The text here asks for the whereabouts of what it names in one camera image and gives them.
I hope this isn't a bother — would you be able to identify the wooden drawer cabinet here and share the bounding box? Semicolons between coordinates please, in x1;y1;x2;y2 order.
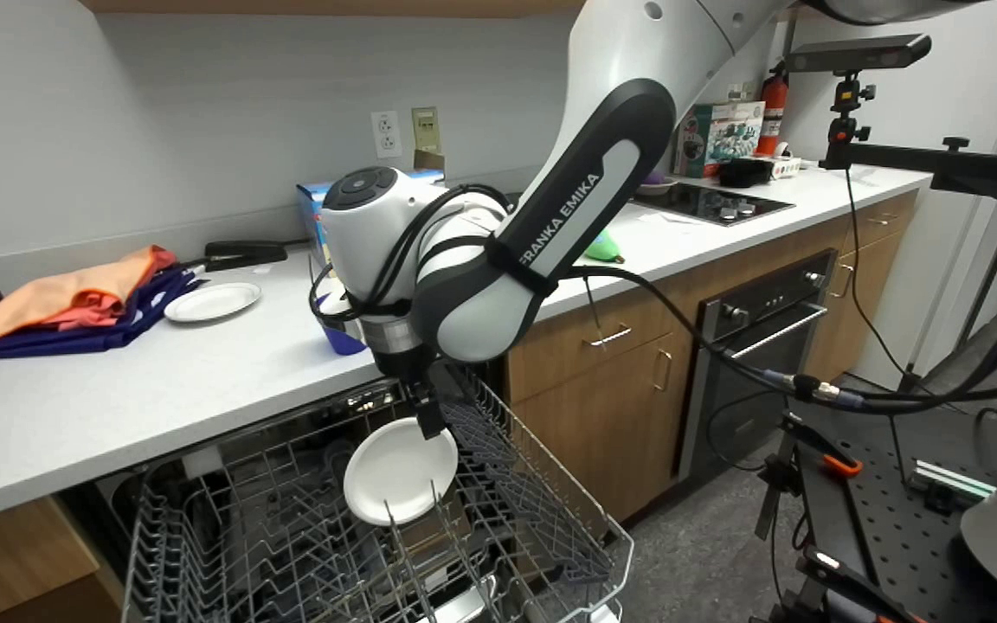
507;194;919;518

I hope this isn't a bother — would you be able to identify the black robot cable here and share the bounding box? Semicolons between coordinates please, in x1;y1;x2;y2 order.
566;261;997;421

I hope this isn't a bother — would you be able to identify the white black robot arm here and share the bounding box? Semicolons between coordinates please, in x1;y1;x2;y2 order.
324;0;782;436

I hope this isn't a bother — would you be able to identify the black camera on stand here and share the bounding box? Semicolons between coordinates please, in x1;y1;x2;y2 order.
782;35;997;200

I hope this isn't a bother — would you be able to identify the colourful cereal box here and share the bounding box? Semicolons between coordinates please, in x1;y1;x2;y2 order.
295;169;444;246

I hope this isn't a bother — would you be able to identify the orange cloth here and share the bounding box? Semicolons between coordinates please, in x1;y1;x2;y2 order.
0;246;176;341

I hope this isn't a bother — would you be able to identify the blue plastic cup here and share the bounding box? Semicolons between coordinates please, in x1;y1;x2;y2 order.
314;299;367;357

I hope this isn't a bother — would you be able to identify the red fire extinguisher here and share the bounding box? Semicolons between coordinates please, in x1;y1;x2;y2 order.
754;64;790;161

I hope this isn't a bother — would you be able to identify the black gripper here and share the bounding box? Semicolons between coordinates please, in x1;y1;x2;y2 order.
377;346;448;441

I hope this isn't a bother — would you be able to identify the built-in black oven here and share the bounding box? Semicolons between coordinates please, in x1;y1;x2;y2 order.
676;254;832;484

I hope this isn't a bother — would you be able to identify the metal wire dishwasher rack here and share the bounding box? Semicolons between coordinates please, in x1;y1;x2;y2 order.
123;366;635;623

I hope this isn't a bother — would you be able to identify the black stapler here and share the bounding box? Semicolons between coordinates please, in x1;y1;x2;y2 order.
204;240;289;270

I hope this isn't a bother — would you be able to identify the dark blue cloth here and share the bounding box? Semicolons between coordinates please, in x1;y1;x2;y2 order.
0;266;209;365

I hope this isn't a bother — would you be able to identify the white round plate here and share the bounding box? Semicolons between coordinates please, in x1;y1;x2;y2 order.
344;417;460;528

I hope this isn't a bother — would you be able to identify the green pear plush toy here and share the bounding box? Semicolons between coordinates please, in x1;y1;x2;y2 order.
587;232;624;262

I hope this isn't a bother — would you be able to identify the white wall outlet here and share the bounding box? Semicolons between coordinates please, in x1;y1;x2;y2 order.
372;111;407;161

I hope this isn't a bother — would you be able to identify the colourful game box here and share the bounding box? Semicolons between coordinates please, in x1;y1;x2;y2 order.
671;101;767;177

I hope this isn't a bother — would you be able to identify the small white plate on counter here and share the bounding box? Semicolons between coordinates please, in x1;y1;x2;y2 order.
163;284;261;324

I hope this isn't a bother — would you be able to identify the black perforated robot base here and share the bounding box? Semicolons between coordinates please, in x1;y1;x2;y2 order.
757;411;997;623

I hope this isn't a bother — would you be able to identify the black induction cooktop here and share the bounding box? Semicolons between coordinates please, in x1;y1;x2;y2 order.
635;185;787;225

